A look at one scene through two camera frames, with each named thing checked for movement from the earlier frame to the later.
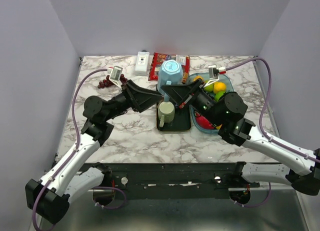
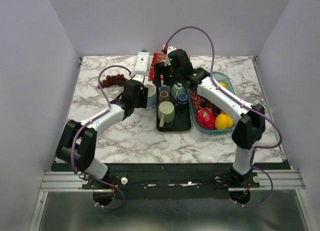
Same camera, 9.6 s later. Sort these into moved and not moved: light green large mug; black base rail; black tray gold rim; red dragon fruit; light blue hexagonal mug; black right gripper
Moved: black right gripper; light blue hexagonal mug
Not moved: red dragon fruit; light green large mug; black tray gold rim; black base rail
